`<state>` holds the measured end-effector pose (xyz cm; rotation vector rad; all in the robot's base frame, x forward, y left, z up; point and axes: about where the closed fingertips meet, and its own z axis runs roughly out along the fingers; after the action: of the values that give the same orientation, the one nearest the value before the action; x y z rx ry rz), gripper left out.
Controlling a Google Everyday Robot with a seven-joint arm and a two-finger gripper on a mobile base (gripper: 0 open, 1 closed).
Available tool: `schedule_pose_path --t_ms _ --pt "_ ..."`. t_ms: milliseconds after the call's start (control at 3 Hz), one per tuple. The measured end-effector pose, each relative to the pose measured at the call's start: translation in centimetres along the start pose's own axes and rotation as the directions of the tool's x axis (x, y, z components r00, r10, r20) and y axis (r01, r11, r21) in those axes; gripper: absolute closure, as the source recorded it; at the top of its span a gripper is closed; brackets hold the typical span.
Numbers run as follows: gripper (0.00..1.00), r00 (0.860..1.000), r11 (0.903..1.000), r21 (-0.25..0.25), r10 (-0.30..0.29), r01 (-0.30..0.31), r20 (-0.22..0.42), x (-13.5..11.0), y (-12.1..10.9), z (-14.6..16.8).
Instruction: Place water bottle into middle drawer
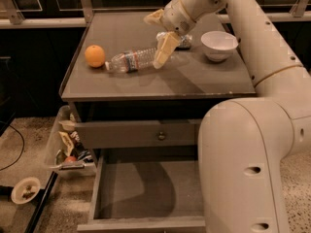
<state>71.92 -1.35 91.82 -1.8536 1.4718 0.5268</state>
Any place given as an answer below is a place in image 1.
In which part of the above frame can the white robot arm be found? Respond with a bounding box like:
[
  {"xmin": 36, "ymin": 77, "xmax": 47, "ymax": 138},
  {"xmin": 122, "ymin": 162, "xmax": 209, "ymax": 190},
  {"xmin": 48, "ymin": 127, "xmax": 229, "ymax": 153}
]
[{"xmin": 145, "ymin": 0, "xmax": 311, "ymax": 233}]

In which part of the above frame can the black floor cable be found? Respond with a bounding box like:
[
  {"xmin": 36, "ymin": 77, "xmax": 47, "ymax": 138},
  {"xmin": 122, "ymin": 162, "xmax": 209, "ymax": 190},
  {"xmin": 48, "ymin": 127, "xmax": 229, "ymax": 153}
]
[{"xmin": 0, "ymin": 120, "xmax": 26, "ymax": 173}]

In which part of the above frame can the clear plastic water bottle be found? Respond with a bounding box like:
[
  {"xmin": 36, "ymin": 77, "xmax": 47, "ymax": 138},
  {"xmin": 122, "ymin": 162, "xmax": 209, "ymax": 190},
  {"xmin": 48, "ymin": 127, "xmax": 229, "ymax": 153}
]
[{"xmin": 105, "ymin": 48, "xmax": 156, "ymax": 74}]

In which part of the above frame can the closed grey upper drawer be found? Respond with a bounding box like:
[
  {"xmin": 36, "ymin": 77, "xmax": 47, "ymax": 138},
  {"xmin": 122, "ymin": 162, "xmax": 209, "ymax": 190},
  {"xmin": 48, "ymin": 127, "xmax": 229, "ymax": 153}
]
[{"xmin": 75, "ymin": 119, "xmax": 201, "ymax": 149}]

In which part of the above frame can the red round item in bin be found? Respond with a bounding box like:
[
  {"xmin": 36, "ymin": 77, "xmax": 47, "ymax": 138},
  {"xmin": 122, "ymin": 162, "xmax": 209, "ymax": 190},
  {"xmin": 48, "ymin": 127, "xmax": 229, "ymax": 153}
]
[{"xmin": 64, "ymin": 156, "xmax": 77, "ymax": 163}]

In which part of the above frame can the white ceramic bowl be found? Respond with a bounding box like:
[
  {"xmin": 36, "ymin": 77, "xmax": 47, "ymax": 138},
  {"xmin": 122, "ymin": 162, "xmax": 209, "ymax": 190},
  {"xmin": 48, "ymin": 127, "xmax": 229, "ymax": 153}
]
[{"xmin": 201, "ymin": 31, "xmax": 238, "ymax": 62}]

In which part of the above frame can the orange fruit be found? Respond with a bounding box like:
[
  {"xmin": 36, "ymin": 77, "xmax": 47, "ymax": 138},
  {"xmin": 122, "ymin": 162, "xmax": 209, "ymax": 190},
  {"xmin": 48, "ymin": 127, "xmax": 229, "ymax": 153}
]
[{"xmin": 85, "ymin": 45, "xmax": 106, "ymax": 68}]

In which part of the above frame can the grey metal railing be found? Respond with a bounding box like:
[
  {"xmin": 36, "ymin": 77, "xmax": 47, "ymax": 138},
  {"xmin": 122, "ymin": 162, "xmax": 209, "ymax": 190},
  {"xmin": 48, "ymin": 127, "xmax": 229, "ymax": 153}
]
[{"xmin": 0, "ymin": 0, "xmax": 311, "ymax": 28}]

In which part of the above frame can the round brass drawer knob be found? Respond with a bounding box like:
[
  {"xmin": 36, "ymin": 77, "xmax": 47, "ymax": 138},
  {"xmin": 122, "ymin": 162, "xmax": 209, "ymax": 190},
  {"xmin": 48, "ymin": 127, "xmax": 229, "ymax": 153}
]
[{"xmin": 157, "ymin": 132, "xmax": 166, "ymax": 141}]

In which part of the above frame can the grey drawer cabinet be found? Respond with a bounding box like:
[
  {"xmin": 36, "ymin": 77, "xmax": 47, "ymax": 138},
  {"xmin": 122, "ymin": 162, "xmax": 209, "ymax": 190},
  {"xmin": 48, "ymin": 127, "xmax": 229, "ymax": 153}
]
[{"xmin": 58, "ymin": 10, "xmax": 257, "ymax": 233}]

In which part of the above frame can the clear plastic storage bin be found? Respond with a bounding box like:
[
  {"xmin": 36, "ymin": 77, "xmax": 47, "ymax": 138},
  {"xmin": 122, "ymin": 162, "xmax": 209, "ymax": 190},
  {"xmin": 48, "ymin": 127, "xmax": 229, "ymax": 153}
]
[{"xmin": 44, "ymin": 106, "xmax": 95, "ymax": 179}]

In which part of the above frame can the yellow snack packet in bin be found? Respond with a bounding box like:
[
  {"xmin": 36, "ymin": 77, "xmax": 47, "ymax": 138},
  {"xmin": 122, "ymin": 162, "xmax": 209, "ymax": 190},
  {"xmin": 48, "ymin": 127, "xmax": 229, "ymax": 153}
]
[{"xmin": 59, "ymin": 131, "xmax": 75, "ymax": 156}]

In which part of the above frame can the black floor bar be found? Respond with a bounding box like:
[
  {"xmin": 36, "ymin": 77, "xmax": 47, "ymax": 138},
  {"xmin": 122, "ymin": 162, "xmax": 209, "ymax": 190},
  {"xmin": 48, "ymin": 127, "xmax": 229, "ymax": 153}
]
[{"xmin": 24, "ymin": 172, "xmax": 58, "ymax": 233}]

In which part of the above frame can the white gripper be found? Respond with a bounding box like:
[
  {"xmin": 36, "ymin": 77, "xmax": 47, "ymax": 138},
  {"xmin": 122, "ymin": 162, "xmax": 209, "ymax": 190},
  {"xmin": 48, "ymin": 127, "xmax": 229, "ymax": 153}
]
[{"xmin": 144, "ymin": 0, "xmax": 196, "ymax": 69}]

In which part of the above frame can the open grey middle drawer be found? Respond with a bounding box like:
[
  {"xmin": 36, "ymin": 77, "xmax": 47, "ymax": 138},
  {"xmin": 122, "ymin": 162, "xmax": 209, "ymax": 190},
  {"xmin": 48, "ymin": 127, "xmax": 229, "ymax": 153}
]
[{"xmin": 77, "ymin": 147, "xmax": 205, "ymax": 233}]

